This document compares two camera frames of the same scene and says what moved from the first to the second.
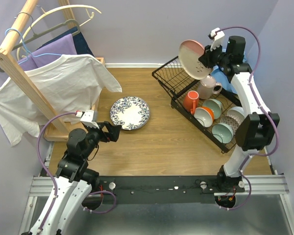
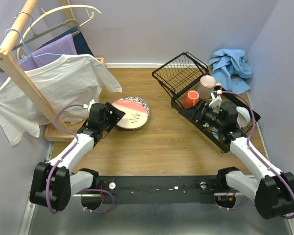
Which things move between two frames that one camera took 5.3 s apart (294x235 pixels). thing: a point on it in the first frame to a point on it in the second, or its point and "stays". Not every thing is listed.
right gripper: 206,57 to 193,113
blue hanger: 26,48 stays
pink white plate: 189,51 to 137,112
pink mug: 207,85 stays
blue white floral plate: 131,113 stays
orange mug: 191,101 stays
